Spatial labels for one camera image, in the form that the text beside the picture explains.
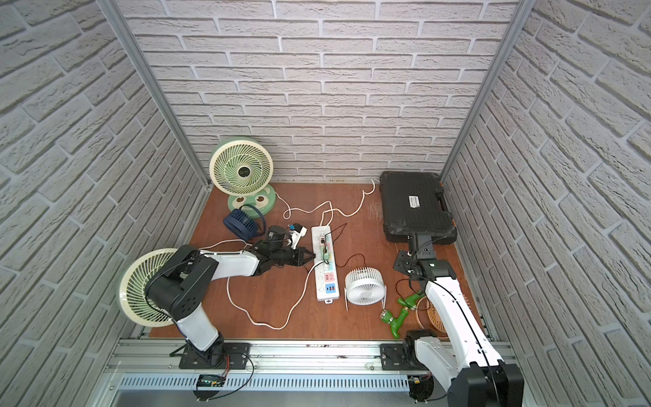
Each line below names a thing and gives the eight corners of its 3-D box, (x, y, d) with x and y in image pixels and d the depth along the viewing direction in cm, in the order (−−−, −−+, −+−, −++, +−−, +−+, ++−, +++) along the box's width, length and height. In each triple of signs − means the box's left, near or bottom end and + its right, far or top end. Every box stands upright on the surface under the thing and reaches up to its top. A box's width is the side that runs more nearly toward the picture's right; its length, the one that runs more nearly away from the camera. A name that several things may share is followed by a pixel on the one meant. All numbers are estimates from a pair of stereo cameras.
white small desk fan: (344, 309, 85) (345, 296, 75) (343, 281, 91) (345, 265, 81) (383, 310, 85) (390, 297, 75) (379, 281, 91) (385, 265, 81)
